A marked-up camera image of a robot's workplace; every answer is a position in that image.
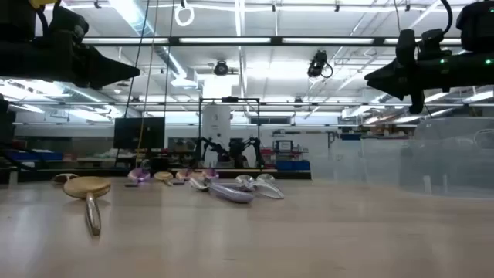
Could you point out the clear plastic container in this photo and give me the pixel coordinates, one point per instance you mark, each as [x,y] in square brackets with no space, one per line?
[455,162]
[347,162]

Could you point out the black monitor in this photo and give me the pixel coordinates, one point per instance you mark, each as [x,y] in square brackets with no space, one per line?
[139,133]

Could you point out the gold spoon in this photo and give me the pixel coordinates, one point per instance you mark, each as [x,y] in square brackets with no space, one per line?
[86,187]
[164,176]

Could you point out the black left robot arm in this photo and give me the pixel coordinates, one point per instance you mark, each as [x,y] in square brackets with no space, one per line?
[15,19]

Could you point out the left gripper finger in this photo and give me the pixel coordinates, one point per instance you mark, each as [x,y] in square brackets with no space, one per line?
[112,69]

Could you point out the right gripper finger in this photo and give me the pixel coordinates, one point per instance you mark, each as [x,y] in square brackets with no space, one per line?
[393,77]

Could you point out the black background robot arm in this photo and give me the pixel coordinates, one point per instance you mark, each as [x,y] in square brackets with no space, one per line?
[212,148]
[243,148]

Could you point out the small framed sign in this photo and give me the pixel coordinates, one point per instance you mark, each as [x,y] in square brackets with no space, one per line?
[284,146]

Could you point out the blue storage bin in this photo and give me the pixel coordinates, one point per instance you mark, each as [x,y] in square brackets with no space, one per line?
[34,156]
[293,165]

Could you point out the black metal table frame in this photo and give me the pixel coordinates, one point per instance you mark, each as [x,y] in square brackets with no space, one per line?
[108,174]

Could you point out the round black ceiling camera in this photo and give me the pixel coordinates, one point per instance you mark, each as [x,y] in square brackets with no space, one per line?
[221,68]

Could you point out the black overhead light bar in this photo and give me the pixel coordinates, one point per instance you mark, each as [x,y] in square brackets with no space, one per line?
[173,41]

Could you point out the black hanging camera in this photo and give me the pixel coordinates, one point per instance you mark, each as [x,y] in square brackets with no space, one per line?
[318,63]

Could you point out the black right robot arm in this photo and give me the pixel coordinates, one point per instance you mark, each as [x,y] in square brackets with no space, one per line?
[476,23]

